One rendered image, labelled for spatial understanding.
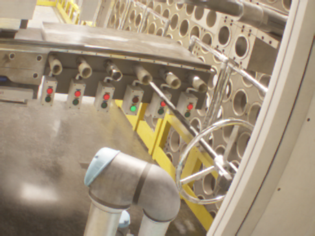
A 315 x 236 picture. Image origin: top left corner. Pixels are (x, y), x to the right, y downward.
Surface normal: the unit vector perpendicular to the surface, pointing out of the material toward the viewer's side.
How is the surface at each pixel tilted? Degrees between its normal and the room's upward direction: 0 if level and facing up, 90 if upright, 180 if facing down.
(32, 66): 90
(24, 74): 90
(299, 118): 90
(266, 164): 90
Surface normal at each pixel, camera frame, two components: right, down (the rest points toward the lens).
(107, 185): -0.23, 0.16
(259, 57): 0.36, 0.44
